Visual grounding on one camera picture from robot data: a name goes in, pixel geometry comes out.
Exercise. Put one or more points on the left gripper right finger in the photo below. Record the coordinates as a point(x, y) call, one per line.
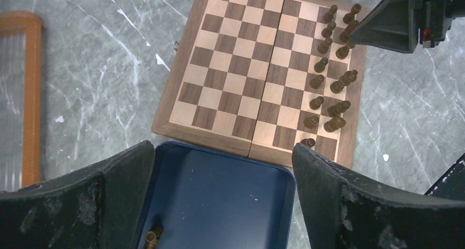
point(345, 209)

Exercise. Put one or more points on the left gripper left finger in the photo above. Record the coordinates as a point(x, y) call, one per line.
point(97, 206)

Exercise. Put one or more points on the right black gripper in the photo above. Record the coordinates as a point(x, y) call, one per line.
point(400, 25)

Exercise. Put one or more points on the dark chess pawn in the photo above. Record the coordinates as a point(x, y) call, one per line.
point(317, 81)
point(321, 65)
point(330, 14)
point(316, 103)
point(328, 30)
point(309, 142)
point(311, 121)

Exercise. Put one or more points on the dark chess piece hollow base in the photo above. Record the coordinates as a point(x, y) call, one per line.
point(152, 237)

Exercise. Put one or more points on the dark chess piece back row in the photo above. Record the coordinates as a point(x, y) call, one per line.
point(345, 80)

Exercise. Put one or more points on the dark chess piece long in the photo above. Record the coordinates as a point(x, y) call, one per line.
point(334, 124)

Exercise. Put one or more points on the wooden chess board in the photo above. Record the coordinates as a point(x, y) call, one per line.
point(240, 80)

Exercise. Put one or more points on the blue metal tin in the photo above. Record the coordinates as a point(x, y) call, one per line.
point(205, 198)

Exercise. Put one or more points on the orange wooden rack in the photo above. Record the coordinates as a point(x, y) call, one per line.
point(21, 54)

